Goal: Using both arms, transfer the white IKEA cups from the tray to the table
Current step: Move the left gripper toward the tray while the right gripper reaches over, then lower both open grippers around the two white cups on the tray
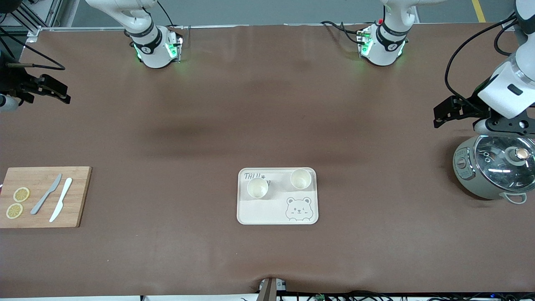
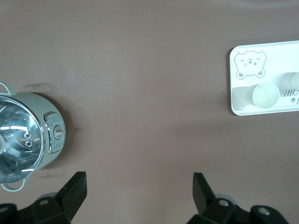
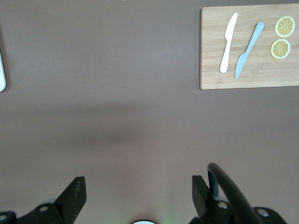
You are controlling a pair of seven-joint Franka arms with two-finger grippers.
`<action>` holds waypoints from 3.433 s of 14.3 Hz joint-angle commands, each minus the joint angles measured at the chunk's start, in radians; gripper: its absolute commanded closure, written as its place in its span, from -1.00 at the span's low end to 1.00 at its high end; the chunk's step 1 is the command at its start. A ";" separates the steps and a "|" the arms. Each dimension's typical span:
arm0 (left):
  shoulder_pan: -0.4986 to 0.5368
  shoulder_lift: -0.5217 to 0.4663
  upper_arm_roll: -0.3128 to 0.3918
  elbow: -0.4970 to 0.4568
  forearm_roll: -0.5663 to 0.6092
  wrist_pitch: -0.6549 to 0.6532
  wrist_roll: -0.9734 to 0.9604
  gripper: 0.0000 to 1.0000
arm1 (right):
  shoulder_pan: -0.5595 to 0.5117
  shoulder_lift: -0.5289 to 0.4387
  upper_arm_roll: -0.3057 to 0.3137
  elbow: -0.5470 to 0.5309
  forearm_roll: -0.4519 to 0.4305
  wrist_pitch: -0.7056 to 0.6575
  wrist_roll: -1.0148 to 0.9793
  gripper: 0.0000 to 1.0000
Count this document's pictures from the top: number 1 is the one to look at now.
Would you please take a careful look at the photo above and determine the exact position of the grey plastic knife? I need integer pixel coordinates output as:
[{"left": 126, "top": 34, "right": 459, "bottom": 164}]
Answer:
[{"left": 30, "top": 173, "right": 63, "bottom": 215}]

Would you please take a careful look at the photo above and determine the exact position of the brown table mat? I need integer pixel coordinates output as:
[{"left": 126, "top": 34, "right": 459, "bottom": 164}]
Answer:
[{"left": 0, "top": 23, "right": 535, "bottom": 298}]

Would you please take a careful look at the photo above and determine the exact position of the black base power cable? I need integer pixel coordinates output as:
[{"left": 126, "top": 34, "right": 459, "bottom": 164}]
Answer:
[{"left": 321, "top": 20, "right": 364, "bottom": 44}]

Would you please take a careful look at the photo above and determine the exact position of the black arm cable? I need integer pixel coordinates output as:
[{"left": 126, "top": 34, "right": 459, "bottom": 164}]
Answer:
[
  {"left": 0, "top": 25, "right": 66, "bottom": 71},
  {"left": 444, "top": 13, "right": 519, "bottom": 105}
]

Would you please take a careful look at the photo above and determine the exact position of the glass pot lid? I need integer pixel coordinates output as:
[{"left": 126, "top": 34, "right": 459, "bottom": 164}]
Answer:
[{"left": 474, "top": 134, "right": 535, "bottom": 194}]

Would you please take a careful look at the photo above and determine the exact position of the cream bear print tray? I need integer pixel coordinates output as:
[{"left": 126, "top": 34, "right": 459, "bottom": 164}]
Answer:
[{"left": 237, "top": 167, "right": 319, "bottom": 225}]

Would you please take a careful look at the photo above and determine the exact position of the bamboo cutting board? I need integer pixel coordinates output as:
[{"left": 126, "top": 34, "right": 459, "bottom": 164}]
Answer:
[{"left": 0, "top": 166, "right": 92, "bottom": 229}]

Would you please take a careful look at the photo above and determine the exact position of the grey-green cooking pot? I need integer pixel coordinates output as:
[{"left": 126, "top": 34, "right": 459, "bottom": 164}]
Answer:
[{"left": 453, "top": 136, "right": 529, "bottom": 204}]

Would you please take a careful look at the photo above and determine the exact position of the white plastic knife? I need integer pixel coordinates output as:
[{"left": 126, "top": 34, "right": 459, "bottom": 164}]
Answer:
[{"left": 49, "top": 178, "right": 73, "bottom": 223}]

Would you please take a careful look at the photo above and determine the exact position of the aluminium frame profile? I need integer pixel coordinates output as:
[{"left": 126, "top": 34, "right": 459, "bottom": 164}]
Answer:
[{"left": 0, "top": 0, "right": 63, "bottom": 43}]

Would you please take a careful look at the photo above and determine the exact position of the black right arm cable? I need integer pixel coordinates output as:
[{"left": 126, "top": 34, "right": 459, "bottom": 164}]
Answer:
[{"left": 0, "top": 25, "right": 66, "bottom": 71}]

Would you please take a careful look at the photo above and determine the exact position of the white IKEA cup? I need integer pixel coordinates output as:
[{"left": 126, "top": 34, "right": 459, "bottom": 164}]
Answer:
[
  {"left": 290, "top": 168, "right": 312, "bottom": 190},
  {"left": 247, "top": 178, "right": 269, "bottom": 199}
]

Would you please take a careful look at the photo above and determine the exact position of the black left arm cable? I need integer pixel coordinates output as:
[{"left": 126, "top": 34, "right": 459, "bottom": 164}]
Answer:
[{"left": 444, "top": 13, "right": 519, "bottom": 105}]

